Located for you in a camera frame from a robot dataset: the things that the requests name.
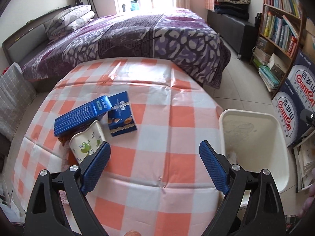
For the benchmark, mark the folded floral quilt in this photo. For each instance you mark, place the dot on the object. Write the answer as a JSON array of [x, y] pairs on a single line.
[[70, 14], [73, 25]]

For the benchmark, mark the black bag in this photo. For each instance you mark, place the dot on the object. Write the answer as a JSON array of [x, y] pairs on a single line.
[[258, 19]]

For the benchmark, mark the pile of folded clothes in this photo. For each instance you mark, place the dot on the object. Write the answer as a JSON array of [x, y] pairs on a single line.
[[230, 5]]

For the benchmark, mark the person's right hand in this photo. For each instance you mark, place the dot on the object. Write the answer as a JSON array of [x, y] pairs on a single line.
[[307, 201]]

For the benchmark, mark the blue biscuit box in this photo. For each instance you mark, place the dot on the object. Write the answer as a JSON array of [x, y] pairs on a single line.
[[121, 113]]

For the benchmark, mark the person's plaid clothing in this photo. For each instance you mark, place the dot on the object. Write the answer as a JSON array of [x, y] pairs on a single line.
[[292, 225]]

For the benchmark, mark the bed with purple cover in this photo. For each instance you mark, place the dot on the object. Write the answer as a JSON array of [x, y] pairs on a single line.
[[128, 41]]

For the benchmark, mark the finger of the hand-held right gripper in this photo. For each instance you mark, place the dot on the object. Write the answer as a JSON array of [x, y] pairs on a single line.
[[308, 116]]

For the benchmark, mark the blue white water carton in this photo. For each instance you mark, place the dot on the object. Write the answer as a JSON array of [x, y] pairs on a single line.
[[304, 78], [288, 118]]

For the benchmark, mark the stack of teal books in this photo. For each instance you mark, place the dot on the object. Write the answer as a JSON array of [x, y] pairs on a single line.
[[269, 77]]

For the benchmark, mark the white tissue box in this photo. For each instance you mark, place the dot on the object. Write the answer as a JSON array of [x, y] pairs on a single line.
[[276, 64]]

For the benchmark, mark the dark bed headboard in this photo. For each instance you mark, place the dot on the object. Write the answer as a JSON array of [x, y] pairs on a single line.
[[24, 32]]

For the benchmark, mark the brown cardboard box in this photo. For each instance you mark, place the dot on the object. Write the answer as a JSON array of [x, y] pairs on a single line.
[[310, 34]]

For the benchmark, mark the white plastic bin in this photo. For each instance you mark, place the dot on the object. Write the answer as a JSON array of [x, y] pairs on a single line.
[[256, 147]]

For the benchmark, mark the row of colourful books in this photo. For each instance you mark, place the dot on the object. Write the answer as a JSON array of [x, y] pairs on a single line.
[[278, 33]]

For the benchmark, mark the black coat rack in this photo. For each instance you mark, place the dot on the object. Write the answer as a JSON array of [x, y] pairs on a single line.
[[91, 5]]

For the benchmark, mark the black bench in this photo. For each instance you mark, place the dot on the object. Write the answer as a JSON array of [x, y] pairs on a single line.
[[233, 32]]

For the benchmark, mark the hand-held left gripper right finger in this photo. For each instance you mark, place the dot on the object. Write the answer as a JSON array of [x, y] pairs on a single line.
[[214, 169]]

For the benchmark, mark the green basket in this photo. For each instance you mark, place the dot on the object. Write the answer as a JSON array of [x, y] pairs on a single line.
[[133, 5]]

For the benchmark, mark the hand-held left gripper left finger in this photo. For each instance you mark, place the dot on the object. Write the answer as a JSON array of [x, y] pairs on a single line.
[[96, 169]]

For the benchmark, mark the wooden bookshelf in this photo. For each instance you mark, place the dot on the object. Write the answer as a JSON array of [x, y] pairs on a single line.
[[301, 29]]

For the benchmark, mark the grey checked cushion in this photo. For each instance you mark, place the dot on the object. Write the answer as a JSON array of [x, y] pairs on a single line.
[[14, 98]]

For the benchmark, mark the pile of white booklets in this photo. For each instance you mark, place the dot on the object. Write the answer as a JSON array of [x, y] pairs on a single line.
[[306, 162]]

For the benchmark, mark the long blue carton box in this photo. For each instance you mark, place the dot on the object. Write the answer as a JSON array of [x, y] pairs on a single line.
[[78, 118]]

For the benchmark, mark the floral paper cup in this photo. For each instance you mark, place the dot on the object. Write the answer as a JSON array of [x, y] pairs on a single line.
[[85, 142]]

